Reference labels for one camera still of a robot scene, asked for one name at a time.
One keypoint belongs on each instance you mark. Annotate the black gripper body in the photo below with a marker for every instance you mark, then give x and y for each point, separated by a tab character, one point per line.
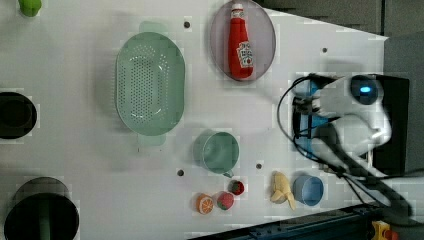
305	106

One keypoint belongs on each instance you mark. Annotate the red plush ketchup bottle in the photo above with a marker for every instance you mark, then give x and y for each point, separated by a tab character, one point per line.
240	55

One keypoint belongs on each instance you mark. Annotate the blue cup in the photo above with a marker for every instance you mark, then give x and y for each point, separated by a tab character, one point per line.
308	190

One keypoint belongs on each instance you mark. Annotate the yellow plush banana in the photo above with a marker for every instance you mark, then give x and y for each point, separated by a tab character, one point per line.
282	190

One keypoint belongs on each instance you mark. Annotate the grey round plate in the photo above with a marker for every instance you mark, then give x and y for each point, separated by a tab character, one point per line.
261	35

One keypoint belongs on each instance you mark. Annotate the green mug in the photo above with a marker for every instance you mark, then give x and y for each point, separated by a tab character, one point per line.
217	152

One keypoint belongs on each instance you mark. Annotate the dark red strawberry toy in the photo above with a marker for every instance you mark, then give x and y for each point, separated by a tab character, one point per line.
236	187

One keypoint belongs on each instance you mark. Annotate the orange slice toy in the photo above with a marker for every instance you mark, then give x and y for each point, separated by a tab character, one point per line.
204	204

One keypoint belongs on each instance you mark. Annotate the green perforated colander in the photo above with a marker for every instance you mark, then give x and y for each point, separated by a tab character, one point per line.
150	83

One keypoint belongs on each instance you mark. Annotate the black round base lower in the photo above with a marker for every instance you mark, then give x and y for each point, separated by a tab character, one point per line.
42	210

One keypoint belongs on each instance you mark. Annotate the black round base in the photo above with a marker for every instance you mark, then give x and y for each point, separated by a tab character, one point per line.
42	210
18	115

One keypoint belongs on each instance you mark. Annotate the black round base upper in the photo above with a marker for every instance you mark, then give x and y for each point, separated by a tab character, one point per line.
18	115

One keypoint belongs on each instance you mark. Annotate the green cylinder object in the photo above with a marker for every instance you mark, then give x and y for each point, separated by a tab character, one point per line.
30	8

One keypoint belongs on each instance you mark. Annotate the blue metal frame rail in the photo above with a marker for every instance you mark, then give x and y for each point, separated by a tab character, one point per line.
350	223

